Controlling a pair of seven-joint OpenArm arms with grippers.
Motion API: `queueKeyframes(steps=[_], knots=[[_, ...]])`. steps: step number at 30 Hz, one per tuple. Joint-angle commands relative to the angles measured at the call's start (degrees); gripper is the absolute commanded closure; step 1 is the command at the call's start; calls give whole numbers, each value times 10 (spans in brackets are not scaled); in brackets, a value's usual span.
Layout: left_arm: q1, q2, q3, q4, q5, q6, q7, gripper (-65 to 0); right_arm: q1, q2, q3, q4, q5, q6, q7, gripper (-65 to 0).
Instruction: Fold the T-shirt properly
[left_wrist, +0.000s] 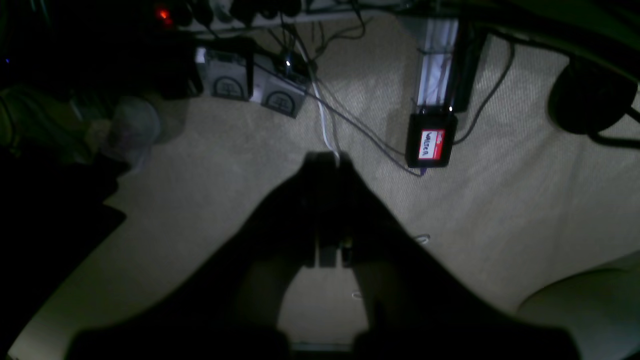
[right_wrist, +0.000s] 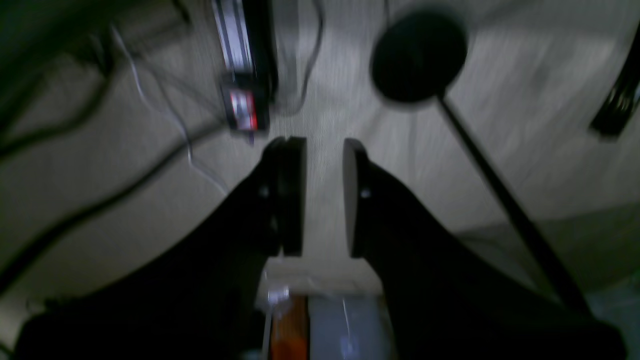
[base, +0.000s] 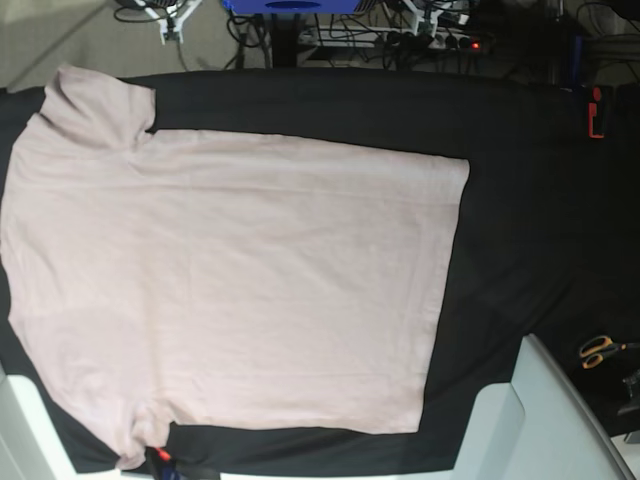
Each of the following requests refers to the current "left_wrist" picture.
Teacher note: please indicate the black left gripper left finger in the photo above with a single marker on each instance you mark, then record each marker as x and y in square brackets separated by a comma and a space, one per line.
[228, 309]

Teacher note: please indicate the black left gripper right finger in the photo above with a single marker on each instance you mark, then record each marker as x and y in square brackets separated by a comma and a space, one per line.
[416, 308]

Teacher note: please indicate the black box red label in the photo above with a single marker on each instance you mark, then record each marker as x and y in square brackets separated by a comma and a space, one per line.
[430, 139]

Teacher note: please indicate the grey printed cardboard box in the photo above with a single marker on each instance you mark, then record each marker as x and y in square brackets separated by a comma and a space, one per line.
[278, 82]

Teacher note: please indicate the aluminium table leg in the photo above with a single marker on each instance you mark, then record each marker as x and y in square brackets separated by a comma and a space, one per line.
[449, 55]

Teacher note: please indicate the white power strip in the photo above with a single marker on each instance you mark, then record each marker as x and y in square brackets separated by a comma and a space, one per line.
[311, 11]

